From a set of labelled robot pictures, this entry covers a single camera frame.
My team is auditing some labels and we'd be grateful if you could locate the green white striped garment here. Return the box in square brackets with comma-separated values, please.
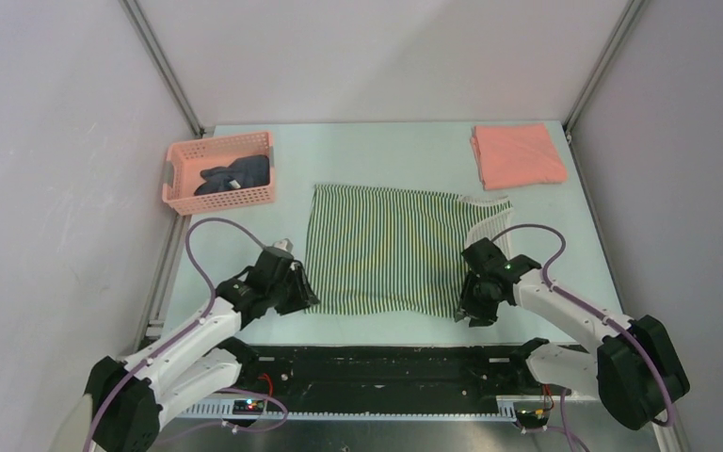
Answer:
[305, 185, 513, 318]

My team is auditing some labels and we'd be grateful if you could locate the dark navy garment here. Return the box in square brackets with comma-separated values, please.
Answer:
[194, 154, 270, 196]

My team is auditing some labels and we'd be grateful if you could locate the salmon pink t-shirt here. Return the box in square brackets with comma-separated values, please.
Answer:
[470, 123, 568, 190]

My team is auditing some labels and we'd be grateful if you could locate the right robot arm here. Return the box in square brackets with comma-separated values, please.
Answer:
[455, 238, 691, 430]

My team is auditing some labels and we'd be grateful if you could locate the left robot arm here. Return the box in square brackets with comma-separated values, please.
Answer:
[81, 246, 319, 451]

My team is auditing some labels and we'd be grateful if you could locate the pink plastic laundry basket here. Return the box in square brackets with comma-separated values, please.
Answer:
[161, 131, 276, 216]

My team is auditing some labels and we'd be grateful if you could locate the left small circuit board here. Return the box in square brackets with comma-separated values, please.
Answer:
[232, 398, 266, 416]

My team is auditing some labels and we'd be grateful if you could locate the small circuit board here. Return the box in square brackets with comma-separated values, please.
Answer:
[515, 409, 552, 425]
[232, 398, 266, 416]

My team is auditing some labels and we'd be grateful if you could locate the right small circuit board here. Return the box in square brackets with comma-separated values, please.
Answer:
[515, 409, 552, 425]

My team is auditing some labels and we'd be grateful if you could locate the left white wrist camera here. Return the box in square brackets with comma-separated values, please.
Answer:
[273, 238, 294, 252]

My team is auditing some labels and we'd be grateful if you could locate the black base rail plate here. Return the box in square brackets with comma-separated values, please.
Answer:
[220, 338, 543, 416]

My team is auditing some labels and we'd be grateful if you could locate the aluminium toothed cable duct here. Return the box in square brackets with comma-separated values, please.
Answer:
[180, 398, 525, 423]

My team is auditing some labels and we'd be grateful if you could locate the right aluminium corner post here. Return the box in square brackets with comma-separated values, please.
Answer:
[563, 0, 650, 142]

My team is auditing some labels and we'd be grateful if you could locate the aluminium corner post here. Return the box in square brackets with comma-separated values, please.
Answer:
[119, 0, 205, 138]
[563, 0, 650, 142]

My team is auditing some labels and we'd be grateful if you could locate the left aluminium corner post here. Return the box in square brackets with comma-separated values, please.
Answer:
[119, 0, 205, 138]

